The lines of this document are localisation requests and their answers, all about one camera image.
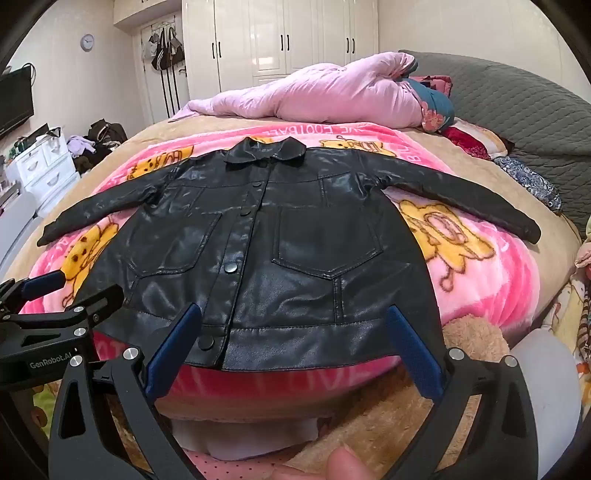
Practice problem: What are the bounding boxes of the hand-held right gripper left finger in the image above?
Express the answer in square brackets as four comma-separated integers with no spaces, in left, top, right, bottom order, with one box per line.
[48,302,204,480]

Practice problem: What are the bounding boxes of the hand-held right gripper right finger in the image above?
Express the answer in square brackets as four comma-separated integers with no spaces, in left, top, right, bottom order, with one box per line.
[383,305,541,480]

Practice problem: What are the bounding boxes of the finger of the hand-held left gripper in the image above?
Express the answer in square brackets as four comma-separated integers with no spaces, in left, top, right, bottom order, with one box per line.
[0,270,68,308]
[9,284,124,330]

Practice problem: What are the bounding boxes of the black leather jacket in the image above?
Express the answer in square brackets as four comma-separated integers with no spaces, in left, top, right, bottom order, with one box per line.
[37,136,542,372]

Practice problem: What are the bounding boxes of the dark clothes heap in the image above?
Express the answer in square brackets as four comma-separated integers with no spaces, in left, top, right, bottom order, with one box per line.
[71,138,121,174]

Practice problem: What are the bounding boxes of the person's right hand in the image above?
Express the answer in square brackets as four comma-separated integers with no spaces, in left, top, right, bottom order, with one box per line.
[270,445,370,480]

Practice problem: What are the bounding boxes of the person's green clothing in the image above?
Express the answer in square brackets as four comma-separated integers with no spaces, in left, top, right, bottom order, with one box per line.
[18,383,61,444]

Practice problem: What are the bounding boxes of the white drawer cabinet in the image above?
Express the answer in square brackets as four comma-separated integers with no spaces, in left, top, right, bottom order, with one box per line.
[7,124,81,217]

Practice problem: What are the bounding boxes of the white cloth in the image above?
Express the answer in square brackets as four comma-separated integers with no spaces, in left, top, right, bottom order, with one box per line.
[171,415,319,462]

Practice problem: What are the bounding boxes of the pink printed blanket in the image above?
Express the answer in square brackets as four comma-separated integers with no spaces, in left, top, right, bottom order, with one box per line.
[21,122,541,407]

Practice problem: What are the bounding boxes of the pink dotted cloth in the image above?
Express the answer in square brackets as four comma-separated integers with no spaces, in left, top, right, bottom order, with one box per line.
[185,450,296,480]

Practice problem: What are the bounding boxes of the pale grey rounded object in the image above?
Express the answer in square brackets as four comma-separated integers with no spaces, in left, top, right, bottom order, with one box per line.
[510,332,585,467]

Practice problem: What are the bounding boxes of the purple cloth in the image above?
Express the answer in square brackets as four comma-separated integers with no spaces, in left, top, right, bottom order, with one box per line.
[67,135,98,158]

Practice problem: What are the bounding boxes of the dark brown bag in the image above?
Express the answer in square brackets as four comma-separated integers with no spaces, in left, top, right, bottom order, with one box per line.
[88,119,129,148]

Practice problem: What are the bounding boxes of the black television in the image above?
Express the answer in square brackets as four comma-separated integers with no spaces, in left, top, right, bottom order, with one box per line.
[0,68,35,139]

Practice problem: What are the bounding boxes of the blue patterned cloth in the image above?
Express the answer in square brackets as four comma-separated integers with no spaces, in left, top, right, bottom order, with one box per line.
[492,156,564,214]

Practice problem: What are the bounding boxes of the white door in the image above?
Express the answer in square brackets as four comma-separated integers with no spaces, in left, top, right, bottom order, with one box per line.
[134,23,190,125]

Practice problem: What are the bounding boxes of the red patterned pillow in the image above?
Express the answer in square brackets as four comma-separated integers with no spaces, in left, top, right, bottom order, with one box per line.
[441,117,515,160]

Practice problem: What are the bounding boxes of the teal floral pillow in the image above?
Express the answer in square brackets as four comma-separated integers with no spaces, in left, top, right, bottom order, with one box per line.
[399,76,455,132]

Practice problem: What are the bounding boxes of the hanging handbags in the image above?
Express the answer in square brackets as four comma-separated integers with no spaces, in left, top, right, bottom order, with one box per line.
[142,25,184,72]

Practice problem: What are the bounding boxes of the grey quilted headboard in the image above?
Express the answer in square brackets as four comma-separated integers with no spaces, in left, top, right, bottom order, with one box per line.
[399,50,591,222]

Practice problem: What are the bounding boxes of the red patterned quilt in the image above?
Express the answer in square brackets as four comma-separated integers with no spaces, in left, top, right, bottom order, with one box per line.
[418,74,455,100]

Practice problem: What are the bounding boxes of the pink quilt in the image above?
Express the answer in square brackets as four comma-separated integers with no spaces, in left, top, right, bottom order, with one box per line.
[168,52,426,131]

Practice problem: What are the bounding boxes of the white wardrobe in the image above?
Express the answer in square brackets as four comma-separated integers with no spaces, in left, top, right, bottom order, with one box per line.
[182,0,379,95]

